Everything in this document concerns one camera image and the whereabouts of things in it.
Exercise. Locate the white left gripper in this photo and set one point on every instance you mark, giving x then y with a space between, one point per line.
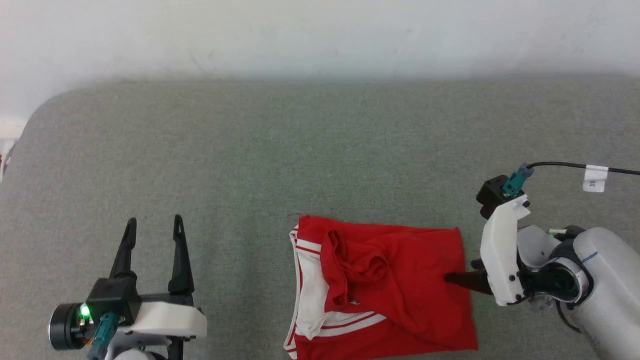
170 320

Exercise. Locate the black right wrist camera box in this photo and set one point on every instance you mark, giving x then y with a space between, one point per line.
492 192

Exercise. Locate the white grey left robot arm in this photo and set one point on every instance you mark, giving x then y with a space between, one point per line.
65 327

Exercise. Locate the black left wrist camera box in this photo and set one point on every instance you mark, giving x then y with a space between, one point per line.
112 297

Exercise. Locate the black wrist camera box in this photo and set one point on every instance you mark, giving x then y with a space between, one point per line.
492 192
112 297

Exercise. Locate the red white basketball jersey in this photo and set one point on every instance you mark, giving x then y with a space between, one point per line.
415 280

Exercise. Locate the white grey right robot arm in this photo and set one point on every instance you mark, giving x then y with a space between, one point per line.
610 290

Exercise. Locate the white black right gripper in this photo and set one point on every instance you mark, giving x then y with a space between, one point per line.
502 255

